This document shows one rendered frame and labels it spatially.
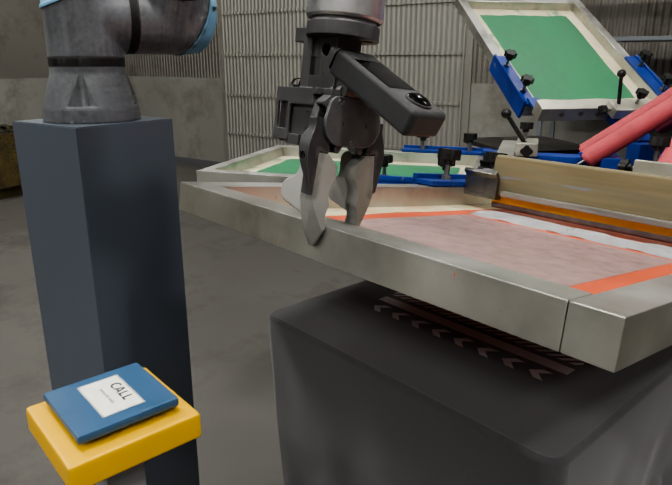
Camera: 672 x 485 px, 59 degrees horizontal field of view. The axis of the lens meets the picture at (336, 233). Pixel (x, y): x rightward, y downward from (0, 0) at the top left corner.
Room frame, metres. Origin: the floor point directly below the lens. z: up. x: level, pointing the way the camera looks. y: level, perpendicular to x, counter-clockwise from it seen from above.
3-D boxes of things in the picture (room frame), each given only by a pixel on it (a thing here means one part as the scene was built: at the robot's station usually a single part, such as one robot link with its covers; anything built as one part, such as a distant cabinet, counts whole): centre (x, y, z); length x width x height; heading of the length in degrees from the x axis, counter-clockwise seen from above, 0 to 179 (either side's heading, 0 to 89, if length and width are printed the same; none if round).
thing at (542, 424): (0.78, -0.23, 0.95); 0.48 x 0.44 x 0.01; 132
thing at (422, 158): (1.80, -0.20, 1.05); 1.08 x 0.61 x 0.23; 72
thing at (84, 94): (1.00, 0.40, 1.25); 0.15 x 0.15 x 0.10
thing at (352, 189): (0.61, -0.01, 1.16); 0.06 x 0.03 x 0.09; 42
